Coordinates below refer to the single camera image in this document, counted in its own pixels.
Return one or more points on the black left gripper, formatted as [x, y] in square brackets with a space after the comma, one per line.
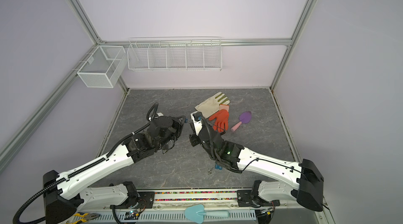
[178, 124]

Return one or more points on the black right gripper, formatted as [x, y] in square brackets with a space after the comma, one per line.
[195, 140]

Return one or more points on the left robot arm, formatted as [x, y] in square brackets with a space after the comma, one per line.
[61, 191]

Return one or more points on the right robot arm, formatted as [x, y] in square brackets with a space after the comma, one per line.
[301, 182]

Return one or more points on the red rubber glove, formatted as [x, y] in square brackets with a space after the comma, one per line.
[220, 119]

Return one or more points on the cream work glove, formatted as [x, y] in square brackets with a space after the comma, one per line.
[212, 105]

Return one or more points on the teal trowel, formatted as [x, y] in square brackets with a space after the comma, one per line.
[198, 213]

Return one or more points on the white mesh box basket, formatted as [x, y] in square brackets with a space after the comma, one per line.
[104, 66]

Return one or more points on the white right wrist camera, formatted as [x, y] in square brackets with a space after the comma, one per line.
[197, 122]

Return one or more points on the purple trowel pink handle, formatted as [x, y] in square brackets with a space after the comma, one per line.
[244, 118]

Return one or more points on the white wire shelf basket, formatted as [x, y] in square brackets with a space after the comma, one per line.
[175, 53]

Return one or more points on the yellow handled pliers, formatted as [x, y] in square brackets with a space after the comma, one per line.
[85, 217]

